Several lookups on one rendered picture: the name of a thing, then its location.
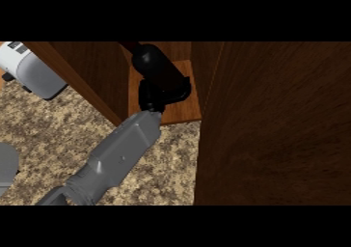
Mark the dark wine bottle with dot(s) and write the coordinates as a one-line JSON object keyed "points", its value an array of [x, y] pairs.
{"points": [[171, 74]]}

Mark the brown wooden cabinet door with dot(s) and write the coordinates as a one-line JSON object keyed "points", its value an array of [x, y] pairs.
{"points": [[282, 128]]}

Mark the white and grey appliance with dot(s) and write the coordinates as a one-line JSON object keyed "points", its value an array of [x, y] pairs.
{"points": [[31, 70]]}

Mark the brown wooden cabinet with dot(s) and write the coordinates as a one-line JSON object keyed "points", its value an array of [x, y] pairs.
{"points": [[99, 74]]}

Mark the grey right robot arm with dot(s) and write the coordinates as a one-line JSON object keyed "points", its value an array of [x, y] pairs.
{"points": [[121, 151]]}

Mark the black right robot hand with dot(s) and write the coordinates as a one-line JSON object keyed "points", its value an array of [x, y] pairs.
{"points": [[154, 95]]}

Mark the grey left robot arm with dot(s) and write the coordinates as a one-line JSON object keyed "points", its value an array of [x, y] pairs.
{"points": [[1, 164]]}

